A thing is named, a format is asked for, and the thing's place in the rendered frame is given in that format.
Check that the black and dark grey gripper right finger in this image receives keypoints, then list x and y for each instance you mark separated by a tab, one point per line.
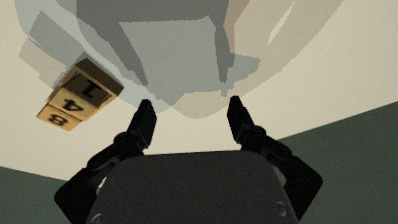
302	182

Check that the dark brown calendar tray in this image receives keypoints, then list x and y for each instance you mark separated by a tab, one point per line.
96	75

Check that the wooden number cube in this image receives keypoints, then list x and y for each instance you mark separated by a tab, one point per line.
57	117
79	97

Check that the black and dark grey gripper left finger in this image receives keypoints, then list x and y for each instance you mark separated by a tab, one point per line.
76	197

